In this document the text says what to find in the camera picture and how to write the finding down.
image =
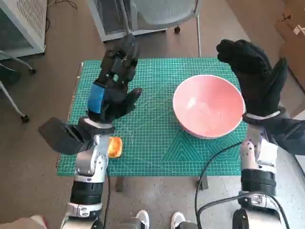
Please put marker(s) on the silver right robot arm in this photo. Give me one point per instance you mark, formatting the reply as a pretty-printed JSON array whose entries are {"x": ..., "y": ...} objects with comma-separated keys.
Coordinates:
[{"x": 250, "y": 152}]

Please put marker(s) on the plain cardboard box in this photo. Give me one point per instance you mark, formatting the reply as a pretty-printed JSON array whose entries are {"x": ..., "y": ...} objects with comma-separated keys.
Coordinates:
[{"x": 295, "y": 62}]

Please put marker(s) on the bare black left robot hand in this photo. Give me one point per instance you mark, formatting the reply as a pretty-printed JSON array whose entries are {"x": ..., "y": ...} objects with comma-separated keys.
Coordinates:
[{"x": 112, "y": 102}]

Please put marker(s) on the black caster wheel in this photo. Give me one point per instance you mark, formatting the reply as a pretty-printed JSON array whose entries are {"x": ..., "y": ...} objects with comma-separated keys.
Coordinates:
[{"x": 176, "y": 29}]

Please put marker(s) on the white perforated metal cabinet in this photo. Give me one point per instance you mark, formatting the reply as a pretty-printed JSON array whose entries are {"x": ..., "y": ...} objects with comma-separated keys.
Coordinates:
[{"x": 23, "y": 23}]

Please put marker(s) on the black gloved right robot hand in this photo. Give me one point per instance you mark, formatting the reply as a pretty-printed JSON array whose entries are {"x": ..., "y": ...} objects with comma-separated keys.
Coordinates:
[{"x": 257, "y": 83}]

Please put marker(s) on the cardboard box with white tag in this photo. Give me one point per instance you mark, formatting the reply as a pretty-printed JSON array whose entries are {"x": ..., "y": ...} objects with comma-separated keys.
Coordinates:
[{"x": 289, "y": 31}]

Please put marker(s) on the office chair with grey legs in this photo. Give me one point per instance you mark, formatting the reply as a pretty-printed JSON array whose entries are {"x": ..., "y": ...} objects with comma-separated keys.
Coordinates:
[{"x": 21, "y": 62}]

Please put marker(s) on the braided toy bread loaf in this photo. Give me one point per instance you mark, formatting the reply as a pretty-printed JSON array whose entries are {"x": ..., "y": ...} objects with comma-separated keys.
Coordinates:
[{"x": 116, "y": 148}]

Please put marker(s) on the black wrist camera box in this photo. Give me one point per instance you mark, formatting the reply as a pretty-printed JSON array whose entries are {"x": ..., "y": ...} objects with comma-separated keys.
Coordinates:
[
  {"x": 290, "y": 133},
  {"x": 59, "y": 136}
]

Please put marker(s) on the grey table leg bracket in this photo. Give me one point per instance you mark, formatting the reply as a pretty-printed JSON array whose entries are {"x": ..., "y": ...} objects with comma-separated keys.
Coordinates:
[
  {"x": 119, "y": 184},
  {"x": 203, "y": 183}
]

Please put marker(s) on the pink bowl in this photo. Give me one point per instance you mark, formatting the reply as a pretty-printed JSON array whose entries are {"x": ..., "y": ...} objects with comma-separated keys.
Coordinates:
[{"x": 207, "y": 107}]

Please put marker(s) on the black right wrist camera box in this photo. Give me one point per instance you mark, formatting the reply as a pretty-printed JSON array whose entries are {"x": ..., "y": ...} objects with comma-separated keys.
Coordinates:
[{"x": 290, "y": 133}]

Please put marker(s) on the green cutting mat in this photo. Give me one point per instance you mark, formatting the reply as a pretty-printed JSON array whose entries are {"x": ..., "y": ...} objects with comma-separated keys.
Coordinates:
[{"x": 147, "y": 119}]

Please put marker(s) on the grey mesh chair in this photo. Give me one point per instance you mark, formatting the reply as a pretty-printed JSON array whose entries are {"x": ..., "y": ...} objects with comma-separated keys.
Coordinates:
[{"x": 164, "y": 12}]

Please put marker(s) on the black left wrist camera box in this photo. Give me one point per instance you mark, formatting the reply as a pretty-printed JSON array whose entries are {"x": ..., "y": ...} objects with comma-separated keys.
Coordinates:
[{"x": 59, "y": 136}]

